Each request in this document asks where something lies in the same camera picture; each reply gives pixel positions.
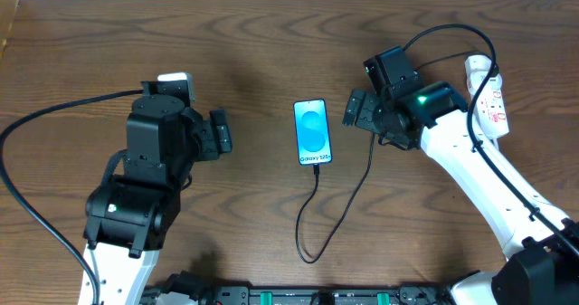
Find blue Galaxy smartphone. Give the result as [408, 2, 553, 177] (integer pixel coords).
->
[293, 99, 333, 166]

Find black charger cable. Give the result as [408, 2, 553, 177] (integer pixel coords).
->
[294, 50, 497, 265]

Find white power strip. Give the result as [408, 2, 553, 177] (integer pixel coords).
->
[474, 74, 509, 139]

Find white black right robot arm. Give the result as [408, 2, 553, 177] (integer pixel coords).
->
[343, 46, 578, 304]

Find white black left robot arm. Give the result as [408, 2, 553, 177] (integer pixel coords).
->
[79, 75, 233, 304]

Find white USB charger plug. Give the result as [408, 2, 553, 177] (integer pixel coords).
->
[465, 54, 491, 93]

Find brown cardboard side panel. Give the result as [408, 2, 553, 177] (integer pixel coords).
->
[0, 0, 20, 55]

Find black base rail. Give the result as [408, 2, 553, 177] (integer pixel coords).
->
[139, 272, 454, 305]

